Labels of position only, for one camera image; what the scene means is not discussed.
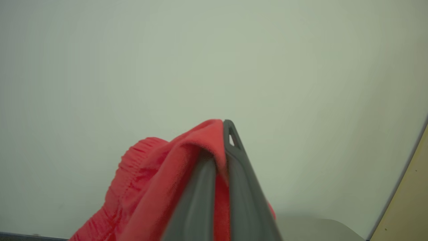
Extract red shorts with white stripe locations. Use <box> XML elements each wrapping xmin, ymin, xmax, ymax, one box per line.
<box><xmin>69</xmin><ymin>119</ymin><xmax>277</xmax><ymax>241</ymax></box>

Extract beige panel with grey edge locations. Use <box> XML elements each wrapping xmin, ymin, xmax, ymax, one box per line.
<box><xmin>366</xmin><ymin>115</ymin><xmax>428</xmax><ymax>241</ymax></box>

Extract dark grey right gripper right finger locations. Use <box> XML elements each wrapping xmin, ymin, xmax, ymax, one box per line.
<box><xmin>223</xmin><ymin>119</ymin><xmax>283</xmax><ymax>241</ymax></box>

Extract black skirting board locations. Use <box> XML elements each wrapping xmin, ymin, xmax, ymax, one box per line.
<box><xmin>0</xmin><ymin>232</ymin><xmax>72</xmax><ymax>241</ymax></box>

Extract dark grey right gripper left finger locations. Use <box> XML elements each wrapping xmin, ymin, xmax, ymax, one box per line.
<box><xmin>162</xmin><ymin>155</ymin><xmax>217</xmax><ymax>241</ymax></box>

